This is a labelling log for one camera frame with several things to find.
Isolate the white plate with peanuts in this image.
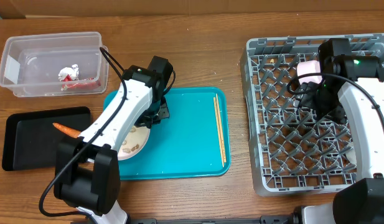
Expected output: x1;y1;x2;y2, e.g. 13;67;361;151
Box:
118;126;150;161

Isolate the white bowl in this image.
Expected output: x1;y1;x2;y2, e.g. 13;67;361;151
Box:
296;60;322;85

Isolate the wooden chopstick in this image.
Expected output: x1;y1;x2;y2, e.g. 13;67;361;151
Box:
215;94;227;166
213;97;225;168

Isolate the orange carrot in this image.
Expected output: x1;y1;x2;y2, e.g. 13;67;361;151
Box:
53;123;81;138

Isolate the red foil wrapper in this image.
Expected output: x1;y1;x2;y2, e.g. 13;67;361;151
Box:
58;64;95;91

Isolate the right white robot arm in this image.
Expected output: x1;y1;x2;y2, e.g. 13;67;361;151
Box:
286;38;384;223

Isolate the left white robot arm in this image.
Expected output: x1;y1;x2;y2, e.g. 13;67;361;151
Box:
39;56;176;223

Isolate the teal plastic tray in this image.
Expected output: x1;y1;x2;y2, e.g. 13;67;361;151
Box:
119;87;231;180

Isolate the grey dish rack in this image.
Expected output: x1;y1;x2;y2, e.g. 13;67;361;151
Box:
240;33;384;197

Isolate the clear plastic bin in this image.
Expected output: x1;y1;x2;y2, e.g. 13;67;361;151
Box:
0;32;108;97

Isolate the black tray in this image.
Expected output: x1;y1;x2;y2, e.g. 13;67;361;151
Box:
2;106;91;171

